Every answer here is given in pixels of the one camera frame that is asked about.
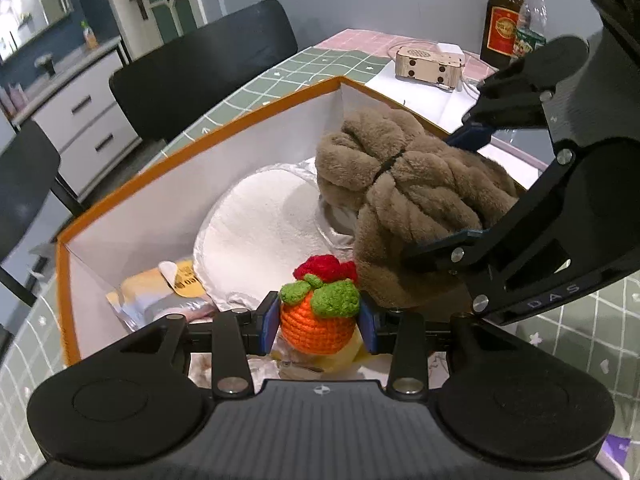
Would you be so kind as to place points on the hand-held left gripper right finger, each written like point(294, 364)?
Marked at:
point(367, 325)

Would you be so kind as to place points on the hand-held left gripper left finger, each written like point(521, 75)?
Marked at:
point(270, 325)

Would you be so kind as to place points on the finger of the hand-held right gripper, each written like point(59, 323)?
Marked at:
point(465, 252)
point(525, 80)

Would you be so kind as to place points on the yellow cloth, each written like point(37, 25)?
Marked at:
point(345, 357)

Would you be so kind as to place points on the orange crochet fruit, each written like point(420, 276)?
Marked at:
point(315, 325)

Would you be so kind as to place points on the brown braided plush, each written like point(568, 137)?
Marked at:
point(415, 190)

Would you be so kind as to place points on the white round pad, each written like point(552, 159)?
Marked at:
point(260, 230)

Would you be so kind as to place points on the silver foil packet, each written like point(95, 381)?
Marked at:
point(145, 300)

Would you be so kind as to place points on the orange cardboard box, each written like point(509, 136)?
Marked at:
point(165, 195)

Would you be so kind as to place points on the green packet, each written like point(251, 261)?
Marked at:
point(527, 42)

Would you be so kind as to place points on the brown glass bottle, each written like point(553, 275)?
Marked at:
point(500, 25)

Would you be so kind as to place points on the clear plastic bottle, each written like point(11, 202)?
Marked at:
point(535, 7)

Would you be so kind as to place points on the green checked tablecloth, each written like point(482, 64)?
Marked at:
point(310, 67)

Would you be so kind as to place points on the purple tissue pack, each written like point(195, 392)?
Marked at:
point(615, 457)

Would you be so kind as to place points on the black chair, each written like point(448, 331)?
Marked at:
point(200, 70)
point(25, 170)

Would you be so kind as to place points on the white drawer cabinet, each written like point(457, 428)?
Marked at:
point(80, 110)

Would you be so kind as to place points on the white glass panel door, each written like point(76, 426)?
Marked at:
point(165, 5)

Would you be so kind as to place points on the orange bottle with green cap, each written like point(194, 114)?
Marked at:
point(90, 37)

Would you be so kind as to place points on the pink bottle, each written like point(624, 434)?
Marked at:
point(17, 96)

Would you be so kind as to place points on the black vase with plant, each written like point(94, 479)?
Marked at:
point(46, 65)

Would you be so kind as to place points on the wall mirror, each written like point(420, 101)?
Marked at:
point(30, 5)

